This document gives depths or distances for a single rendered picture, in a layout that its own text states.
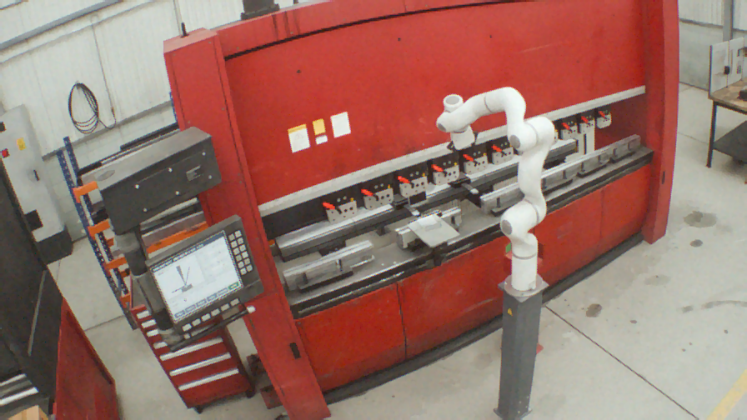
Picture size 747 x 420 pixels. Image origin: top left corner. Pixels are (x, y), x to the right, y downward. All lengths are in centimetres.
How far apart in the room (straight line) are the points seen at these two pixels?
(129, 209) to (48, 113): 476
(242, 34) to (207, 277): 105
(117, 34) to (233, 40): 416
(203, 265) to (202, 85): 72
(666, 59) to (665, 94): 28
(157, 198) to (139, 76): 456
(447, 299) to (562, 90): 149
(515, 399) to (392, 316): 90
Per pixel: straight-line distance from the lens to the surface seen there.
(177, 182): 190
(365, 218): 307
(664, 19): 386
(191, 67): 208
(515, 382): 273
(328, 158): 254
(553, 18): 317
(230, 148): 218
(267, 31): 231
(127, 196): 186
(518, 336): 247
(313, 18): 236
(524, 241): 214
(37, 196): 647
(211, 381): 329
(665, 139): 413
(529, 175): 200
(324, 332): 287
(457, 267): 304
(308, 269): 277
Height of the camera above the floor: 248
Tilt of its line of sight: 28 degrees down
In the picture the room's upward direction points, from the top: 10 degrees counter-clockwise
